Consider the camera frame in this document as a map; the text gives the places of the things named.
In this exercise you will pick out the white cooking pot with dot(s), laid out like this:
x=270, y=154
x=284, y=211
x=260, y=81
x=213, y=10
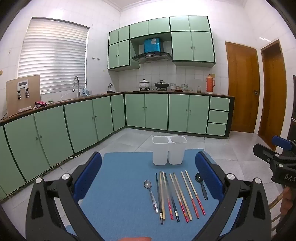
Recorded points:
x=144, y=83

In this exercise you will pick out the orange thermos flask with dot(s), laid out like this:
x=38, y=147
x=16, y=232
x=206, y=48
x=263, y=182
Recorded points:
x=210, y=84

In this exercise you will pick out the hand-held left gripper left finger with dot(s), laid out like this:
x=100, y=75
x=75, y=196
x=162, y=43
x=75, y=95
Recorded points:
x=91, y=169

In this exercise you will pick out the black spoon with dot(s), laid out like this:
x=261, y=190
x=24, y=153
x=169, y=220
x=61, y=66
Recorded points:
x=198, y=177

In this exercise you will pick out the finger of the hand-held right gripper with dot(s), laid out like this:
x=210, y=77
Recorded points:
x=263, y=150
x=281, y=142

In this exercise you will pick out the green base cabinets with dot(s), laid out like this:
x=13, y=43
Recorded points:
x=81, y=120

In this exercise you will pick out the plain wooden door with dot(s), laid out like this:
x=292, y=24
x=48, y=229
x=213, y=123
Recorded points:
x=272, y=97

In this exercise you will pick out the blue hood chimney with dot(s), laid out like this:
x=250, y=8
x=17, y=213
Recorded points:
x=152, y=46

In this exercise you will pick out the white window blinds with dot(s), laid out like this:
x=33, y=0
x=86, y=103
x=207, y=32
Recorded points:
x=53, y=58

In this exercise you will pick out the black wok with lid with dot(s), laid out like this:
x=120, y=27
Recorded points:
x=161, y=85

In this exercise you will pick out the green drawer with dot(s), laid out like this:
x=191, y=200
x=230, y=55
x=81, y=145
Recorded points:
x=216, y=129
x=218, y=117
x=219, y=103

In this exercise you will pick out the row of wall hooks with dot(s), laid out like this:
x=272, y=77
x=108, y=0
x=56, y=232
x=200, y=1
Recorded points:
x=96, y=58

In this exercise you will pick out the chrome kitchen faucet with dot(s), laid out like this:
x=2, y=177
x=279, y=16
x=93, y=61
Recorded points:
x=78, y=92

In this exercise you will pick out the red cloth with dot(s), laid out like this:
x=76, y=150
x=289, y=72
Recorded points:
x=40, y=103

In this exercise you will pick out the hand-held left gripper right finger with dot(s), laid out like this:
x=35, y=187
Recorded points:
x=205, y=171

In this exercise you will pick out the red patterned wooden chopstick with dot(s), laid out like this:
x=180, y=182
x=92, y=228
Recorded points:
x=195, y=209
x=200, y=205
x=171, y=213
x=183, y=213

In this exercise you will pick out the patterned mug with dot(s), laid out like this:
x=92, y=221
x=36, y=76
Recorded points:
x=184, y=87

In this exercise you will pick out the black range hood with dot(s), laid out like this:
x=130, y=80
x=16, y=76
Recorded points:
x=151, y=56

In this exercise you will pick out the metal spoon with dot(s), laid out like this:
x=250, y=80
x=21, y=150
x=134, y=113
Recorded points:
x=148, y=184

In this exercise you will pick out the person's right forearm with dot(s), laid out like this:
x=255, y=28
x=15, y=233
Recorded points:
x=286, y=199

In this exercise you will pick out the green wall cabinets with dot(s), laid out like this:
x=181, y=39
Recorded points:
x=196, y=46

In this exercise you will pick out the blue table mat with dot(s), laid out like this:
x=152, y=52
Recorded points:
x=124, y=185

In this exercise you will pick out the dark wooden furniture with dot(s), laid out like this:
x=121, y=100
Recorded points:
x=293, y=104

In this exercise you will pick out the blue-tinted bottle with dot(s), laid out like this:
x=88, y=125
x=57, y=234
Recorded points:
x=85, y=92

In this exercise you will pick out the white two-compartment utensil holder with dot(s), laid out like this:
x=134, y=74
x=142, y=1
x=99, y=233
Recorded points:
x=159, y=155

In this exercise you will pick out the light wooden bar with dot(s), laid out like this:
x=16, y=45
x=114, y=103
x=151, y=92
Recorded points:
x=276, y=200

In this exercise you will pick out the dark blue-tipped chopstick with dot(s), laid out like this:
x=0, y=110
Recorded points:
x=177, y=216

